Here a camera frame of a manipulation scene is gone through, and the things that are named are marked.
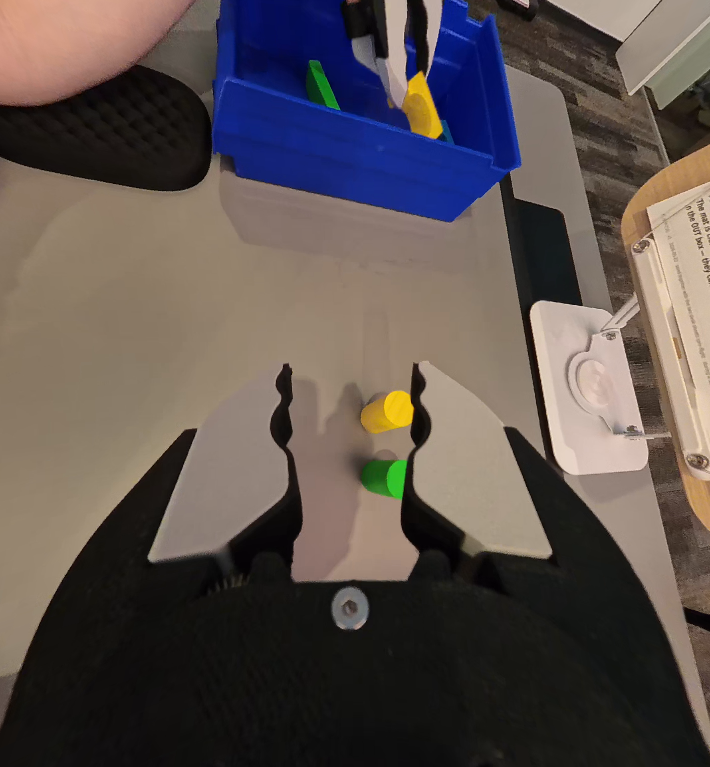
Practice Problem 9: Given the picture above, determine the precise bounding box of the person's left forearm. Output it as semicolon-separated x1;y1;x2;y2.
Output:
0;0;197;107

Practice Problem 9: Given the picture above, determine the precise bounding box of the black quilted armrest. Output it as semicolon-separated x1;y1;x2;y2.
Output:
0;63;213;194

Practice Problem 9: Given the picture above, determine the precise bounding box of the green cylinder block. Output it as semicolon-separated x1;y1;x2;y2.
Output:
360;458;408;501

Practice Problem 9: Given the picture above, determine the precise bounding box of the blue plastic bin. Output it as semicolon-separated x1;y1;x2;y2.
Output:
211;0;522;224

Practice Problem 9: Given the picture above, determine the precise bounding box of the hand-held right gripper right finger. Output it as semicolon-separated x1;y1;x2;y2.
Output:
399;360;553;570

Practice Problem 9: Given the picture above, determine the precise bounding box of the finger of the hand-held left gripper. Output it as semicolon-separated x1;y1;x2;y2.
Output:
412;0;447;83
350;0;414;110

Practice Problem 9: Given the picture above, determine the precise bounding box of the green wooden block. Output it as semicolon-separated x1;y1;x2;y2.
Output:
305;59;341;112

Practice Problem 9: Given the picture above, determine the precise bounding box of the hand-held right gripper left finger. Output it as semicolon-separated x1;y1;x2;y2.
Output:
147;361;303;573

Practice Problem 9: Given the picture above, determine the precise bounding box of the yellow cylinder block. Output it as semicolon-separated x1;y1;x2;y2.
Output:
360;389;416;435

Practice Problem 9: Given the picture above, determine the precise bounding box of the yellow arch block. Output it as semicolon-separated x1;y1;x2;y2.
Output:
402;71;447;140

